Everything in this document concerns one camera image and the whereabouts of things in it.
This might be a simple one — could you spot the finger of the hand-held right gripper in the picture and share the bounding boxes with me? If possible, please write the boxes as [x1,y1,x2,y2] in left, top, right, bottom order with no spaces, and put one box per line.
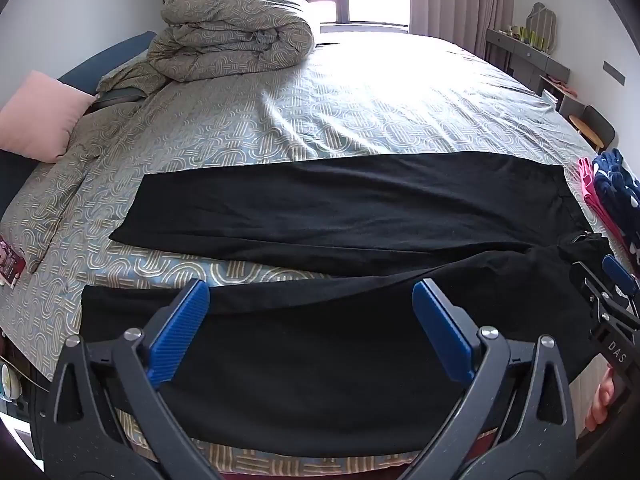
[601,254,640,319]
[570,260,614,322]

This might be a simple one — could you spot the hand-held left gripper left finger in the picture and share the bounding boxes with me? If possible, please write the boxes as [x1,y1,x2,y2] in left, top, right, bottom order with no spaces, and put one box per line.
[35,279,226,480]

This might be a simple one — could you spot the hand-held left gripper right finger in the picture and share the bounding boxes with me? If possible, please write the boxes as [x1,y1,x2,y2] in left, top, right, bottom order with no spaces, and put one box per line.
[395,279,581,480]

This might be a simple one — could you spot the black pants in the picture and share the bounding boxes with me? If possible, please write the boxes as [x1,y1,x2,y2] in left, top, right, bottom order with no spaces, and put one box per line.
[80,152,613,458]

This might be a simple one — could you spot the person's right hand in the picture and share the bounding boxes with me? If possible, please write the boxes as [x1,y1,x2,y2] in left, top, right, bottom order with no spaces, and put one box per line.
[584,367,620,433]

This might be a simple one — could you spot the pink garment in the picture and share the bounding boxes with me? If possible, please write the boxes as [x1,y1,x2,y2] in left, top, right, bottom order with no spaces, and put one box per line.
[576,157,626,243]

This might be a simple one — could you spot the chair with wooden seat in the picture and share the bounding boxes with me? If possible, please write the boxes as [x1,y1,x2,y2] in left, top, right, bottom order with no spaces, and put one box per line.
[569,105,617,155]

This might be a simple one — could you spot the white round clock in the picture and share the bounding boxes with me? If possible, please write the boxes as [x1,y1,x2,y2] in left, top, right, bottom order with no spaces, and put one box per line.
[0,362,22,402]

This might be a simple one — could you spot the red packet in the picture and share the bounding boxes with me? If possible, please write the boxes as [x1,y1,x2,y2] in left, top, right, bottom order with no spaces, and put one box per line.
[0,234,27,288]

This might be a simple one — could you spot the grey dressing desk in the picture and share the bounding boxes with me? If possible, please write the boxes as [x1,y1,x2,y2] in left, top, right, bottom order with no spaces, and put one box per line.
[485,28,572,98]

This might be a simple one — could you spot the dark pillow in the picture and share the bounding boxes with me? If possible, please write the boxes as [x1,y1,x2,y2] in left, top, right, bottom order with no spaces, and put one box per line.
[92,87,151,111]

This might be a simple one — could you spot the bed with patterned sheet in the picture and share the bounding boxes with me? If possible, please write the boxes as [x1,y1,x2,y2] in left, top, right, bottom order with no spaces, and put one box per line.
[0,32,640,471]

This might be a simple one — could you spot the pink pillow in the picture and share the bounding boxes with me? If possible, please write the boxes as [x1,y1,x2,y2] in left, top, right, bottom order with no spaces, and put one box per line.
[0,70,98,163]

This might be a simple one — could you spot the yellow-green bottles on desk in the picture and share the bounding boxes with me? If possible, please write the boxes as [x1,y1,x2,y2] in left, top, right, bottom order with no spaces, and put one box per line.
[509,25,547,51]

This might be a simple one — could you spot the wavy-edged mirror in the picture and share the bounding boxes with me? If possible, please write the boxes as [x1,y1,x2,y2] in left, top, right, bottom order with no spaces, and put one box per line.
[525,2,557,56]

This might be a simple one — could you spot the blue headboard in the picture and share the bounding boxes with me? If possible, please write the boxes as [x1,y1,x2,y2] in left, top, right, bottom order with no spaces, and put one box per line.
[0,31,158,216]

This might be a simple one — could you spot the folded patterned duvet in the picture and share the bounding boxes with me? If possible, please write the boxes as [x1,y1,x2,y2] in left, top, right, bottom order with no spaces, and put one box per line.
[97,0,316,98]

